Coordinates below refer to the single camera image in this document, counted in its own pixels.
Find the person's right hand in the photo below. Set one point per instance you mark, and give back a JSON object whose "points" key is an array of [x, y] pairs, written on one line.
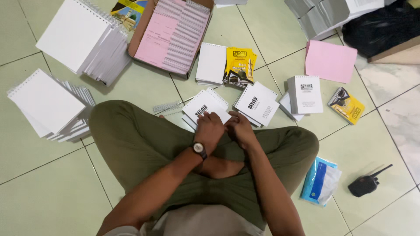
{"points": [[242, 131]]}

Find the person's left hand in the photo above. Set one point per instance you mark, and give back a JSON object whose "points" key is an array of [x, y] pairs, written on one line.
{"points": [[208, 129]]}

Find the person's left fingers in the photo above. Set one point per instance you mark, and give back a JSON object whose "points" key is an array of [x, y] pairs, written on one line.
{"points": [[211, 115]]}

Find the person's right fingers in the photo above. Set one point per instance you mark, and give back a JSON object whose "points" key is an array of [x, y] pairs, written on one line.
{"points": [[233, 119]]}

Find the white printed sheet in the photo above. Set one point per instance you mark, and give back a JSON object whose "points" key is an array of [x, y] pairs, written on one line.
{"points": [[205, 106]]}

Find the stack of printed white pages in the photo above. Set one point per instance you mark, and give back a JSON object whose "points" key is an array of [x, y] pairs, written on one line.
{"points": [[188, 120]]}

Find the tilted stack of printed pages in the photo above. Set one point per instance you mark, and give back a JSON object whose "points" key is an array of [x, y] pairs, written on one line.
{"points": [[257, 104]]}

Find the black wristwatch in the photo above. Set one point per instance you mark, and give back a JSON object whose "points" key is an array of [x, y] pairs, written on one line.
{"points": [[199, 149]]}

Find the white spiral binding coil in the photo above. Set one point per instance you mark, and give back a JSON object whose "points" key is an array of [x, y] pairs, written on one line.
{"points": [[166, 107]]}

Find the person's bare foot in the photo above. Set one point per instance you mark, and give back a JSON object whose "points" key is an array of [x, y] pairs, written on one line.
{"points": [[223, 167]]}

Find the stack of blank white pages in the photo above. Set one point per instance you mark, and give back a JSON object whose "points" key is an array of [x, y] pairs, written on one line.
{"points": [[211, 64]]}

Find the stack of yellow booklet covers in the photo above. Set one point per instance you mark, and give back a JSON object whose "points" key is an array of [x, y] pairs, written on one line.
{"points": [[239, 67]]}

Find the small stack of white sheets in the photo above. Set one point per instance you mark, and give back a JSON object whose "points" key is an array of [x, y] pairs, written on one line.
{"points": [[286, 106]]}

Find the upright stack of printed pages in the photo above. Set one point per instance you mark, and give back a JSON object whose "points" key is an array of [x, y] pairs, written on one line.
{"points": [[305, 95]]}

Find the person's olive green trousers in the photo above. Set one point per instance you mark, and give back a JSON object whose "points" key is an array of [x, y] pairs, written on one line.
{"points": [[137, 141]]}

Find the cardboard box with pink sheets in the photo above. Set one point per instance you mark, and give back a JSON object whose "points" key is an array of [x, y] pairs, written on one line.
{"points": [[172, 36]]}

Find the blue and white plastic packet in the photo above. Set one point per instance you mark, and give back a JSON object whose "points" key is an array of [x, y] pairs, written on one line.
{"points": [[320, 182]]}

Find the person's beige shirt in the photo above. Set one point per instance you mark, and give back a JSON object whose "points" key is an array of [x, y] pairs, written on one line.
{"points": [[197, 223]]}

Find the stack of pink paper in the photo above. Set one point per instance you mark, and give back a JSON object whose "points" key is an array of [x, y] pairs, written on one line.
{"points": [[329, 61]]}

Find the yellow spiral booklet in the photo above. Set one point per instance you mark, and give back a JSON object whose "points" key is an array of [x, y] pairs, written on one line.
{"points": [[346, 105]]}

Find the white paper sheets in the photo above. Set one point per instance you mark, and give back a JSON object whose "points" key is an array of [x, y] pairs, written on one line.
{"points": [[229, 2]]}

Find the colourful picture cover stack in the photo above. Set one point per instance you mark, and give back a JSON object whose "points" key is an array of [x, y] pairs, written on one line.
{"points": [[128, 13]]}

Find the heap of grey paper stacks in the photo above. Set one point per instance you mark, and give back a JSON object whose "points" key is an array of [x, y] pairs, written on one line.
{"points": [[324, 16]]}

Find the black walkie-talkie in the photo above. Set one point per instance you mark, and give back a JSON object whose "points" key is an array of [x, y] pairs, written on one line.
{"points": [[366, 184]]}

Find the large stack of white spiral notebooks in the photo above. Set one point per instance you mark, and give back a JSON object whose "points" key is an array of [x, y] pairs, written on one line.
{"points": [[82, 39]]}

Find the fanned stack of white spiral notebooks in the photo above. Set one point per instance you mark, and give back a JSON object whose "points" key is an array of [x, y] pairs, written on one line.
{"points": [[49, 105]]}

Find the black plastic bag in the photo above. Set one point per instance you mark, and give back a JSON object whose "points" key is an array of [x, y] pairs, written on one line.
{"points": [[382, 29]]}

